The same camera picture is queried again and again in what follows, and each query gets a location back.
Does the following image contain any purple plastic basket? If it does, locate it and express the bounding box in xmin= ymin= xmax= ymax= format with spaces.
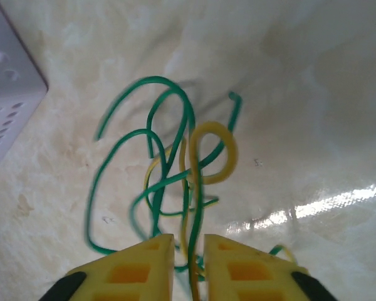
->
xmin=0 ymin=0 xmax=50 ymax=176

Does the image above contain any yellow-green striped wire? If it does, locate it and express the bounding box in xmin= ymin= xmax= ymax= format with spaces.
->
xmin=144 ymin=137 xmax=220 ymax=261
xmin=269 ymin=244 xmax=298 ymax=264
xmin=180 ymin=121 xmax=239 ymax=301

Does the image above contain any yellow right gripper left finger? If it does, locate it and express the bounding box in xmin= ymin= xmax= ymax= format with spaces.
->
xmin=46 ymin=233 xmax=175 ymax=301

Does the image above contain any green wire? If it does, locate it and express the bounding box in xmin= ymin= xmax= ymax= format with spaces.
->
xmin=95 ymin=76 xmax=207 ymax=301
xmin=86 ymin=90 xmax=243 ymax=273

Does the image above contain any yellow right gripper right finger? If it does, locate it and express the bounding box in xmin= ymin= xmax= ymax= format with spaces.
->
xmin=204 ymin=233 xmax=332 ymax=301

